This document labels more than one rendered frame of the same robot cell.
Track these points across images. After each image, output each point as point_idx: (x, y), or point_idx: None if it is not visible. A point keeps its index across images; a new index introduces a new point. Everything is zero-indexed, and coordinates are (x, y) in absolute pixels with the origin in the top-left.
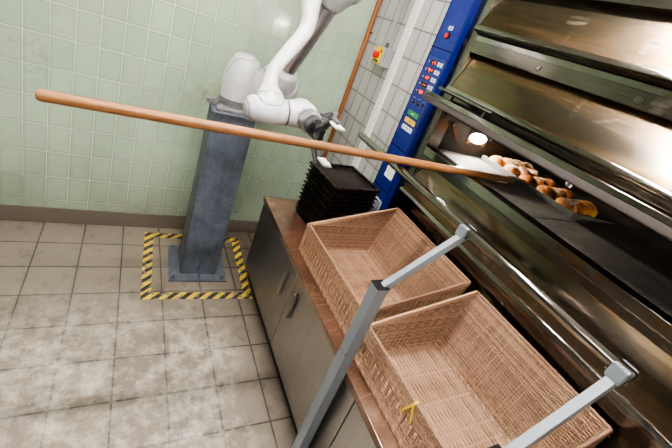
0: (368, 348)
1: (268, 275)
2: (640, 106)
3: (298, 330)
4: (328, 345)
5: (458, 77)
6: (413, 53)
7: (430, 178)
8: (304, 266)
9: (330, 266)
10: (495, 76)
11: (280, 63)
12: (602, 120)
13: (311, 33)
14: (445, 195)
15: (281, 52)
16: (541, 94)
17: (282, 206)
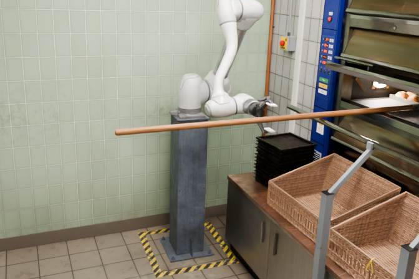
0: (335, 243)
1: (248, 234)
2: None
3: (284, 260)
4: (308, 255)
5: (346, 45)
6: (310, 35)
7: (351, 123)
8: (275, 213)
9: (294, 203)
10: (371, 38)
11: (222, 75)
12: None
13: (235, 50)
14: (365, 132)
15: (220, 68)
16: (402, 44)
17: (243, 179)
